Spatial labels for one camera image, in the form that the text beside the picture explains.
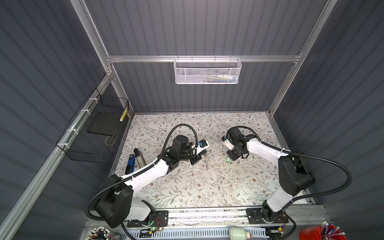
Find metal perforated ring disc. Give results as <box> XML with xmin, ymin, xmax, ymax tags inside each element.
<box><xmin>205</xmin><ymin>156</ymin><xmax>209</xmax><ymax>171</ymax></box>

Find white mesh wall basket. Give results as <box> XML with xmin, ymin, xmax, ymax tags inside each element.
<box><xmin>173</xmin><ymin>56</ymin><xmax>242</xmax><ymax>85</ymax></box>

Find blue black tool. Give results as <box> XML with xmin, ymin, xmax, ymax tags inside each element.
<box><xmin>125</xmin><ymin>149</ymin><xmax>147</xmax><ymax>175</ymax></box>

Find white cylinder canister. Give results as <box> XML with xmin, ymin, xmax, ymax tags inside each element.
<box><xmin>229</xmin><ymin>227</ymin><xmax>252</xmax><ymax>240</ymax></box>

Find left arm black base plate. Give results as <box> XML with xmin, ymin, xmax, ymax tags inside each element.
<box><xmin>126</xmin><ymin>210</ymin><xmax>169</xmax><ymax>228</ymax></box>

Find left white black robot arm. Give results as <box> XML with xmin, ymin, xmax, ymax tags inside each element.
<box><xmin>85</xmin><ymin>124</ymin><xmax>210</xmax><ymax>228</ymax></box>

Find white slotted cable duct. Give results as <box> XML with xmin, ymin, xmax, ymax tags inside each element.
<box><xmin>128</xmin><ymin>227</ymin><xmax>270</xmax><ymax>240</ymax></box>

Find black wire wall basket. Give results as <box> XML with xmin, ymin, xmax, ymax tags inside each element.
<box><xmin>57</xmin><ymin>90</ymin><xmax>130</xmax><ymax>164</ymax></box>

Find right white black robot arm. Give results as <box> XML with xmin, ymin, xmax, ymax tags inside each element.
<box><xmin>222</xmin><ymin>126</ymin><xmax>353</xmax><ymax>224</ymax></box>

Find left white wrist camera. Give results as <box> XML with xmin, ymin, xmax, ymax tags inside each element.
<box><xmin>194</xmin><ymin>140</ymin><xmax>210</xmax><ymax>156</ymax></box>

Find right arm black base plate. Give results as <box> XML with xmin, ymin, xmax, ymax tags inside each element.
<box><xmin>246</xmin><ymin>208</ymin><xmax>289</xmax><ymax>225</ymax></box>

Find red bucket with pens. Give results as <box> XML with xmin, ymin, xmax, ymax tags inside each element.
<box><xmin>299</xmin><ymin>222</ymin><xmax>347</xmax><ymax>240</ymax></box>

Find yellow marker in basket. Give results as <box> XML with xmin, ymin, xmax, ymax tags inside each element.
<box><xmin>120</xmin><ymin>108</ymin><xmax>128</xmax><ymax>122</ymax></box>

